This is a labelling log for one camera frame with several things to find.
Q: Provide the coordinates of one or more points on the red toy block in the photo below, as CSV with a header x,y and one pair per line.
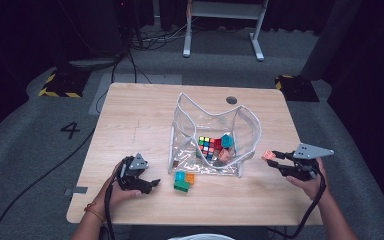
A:
x,y
217,144

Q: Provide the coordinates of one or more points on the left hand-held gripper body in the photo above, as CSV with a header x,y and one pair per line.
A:
x,y
131,174

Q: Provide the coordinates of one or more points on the grey flat stand base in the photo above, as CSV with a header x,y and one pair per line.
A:
x,y
91,63

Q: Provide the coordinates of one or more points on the black yellow striped base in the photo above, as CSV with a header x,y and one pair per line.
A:
x,y
65,83
296,89

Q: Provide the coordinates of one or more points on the cyan toy block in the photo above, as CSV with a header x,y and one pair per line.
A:
x,y
180,176

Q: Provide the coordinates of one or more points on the teal toy block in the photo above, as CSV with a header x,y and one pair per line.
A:
x,y
227,141

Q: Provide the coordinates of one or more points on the white metal stand frame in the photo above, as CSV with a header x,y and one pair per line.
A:
x,y
225,10

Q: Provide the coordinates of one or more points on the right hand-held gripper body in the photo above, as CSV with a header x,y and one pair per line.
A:
x,y
308,151

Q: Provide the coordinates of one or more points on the salmon toy block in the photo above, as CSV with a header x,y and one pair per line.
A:
x,y
268,155

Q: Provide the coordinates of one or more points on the multicoloured puzzle cube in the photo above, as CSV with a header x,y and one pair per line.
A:
x,y
206,147

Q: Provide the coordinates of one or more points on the orange toy block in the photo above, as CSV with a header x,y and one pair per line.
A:
x,y
190,178

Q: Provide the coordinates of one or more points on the grey round table grommet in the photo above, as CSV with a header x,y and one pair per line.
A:
x,y
231,100

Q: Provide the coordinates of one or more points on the green toy block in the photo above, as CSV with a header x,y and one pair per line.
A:
x,y
181,186

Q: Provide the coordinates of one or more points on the person's left hand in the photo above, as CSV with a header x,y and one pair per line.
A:
x,y
121,196

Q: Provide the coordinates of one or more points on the person's right hand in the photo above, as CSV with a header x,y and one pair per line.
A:
x,y
308,186

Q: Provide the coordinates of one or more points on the pale pink toy block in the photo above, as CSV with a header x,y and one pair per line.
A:
x,y
226,155

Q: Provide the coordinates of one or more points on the grey tape piece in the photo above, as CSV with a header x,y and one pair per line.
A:
x,y
76,190

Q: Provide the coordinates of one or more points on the grey pillar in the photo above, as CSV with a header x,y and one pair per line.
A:
x,y
330,40

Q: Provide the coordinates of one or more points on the transparent bag with white trim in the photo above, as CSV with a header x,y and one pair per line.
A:
x,y
186,133

